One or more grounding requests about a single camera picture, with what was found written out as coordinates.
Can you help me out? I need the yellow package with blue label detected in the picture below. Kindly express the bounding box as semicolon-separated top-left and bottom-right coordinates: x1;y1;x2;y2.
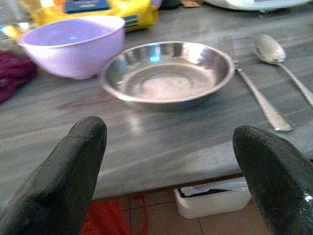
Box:
31;0;159;32

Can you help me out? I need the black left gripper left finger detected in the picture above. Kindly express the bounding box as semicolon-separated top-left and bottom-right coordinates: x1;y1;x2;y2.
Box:
0;116;108;235

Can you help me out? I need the clear glass bowl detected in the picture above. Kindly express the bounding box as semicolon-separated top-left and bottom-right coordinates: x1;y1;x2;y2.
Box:
0;0;34;40

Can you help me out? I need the maroon cloth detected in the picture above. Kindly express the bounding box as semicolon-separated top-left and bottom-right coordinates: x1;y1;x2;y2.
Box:
0;50;37;103

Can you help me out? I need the white kitchen cooking machine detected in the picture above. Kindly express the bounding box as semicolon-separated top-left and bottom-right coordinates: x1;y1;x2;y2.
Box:
202;0;313;12

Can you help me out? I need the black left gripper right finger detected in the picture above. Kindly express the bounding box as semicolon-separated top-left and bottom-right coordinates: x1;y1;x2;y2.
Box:
232;125;313;235

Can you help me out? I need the silver metal spoon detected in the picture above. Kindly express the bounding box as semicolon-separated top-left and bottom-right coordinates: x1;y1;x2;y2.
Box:
253;33;313;108

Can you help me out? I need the red stool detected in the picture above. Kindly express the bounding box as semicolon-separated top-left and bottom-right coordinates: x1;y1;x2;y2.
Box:
80;195;150;235

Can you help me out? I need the white rectangular box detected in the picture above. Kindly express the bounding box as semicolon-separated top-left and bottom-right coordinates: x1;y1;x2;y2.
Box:
174;176;252;219

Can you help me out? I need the round stainless steel plate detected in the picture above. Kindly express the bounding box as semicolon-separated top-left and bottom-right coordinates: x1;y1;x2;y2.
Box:
100;41;236;110

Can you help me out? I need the silver metal fork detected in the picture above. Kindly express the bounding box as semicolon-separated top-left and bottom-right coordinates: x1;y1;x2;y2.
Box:
221;34;293;132

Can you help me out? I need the large purple plastic bowl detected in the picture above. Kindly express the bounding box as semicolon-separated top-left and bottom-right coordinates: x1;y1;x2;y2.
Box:
18;15;126;80

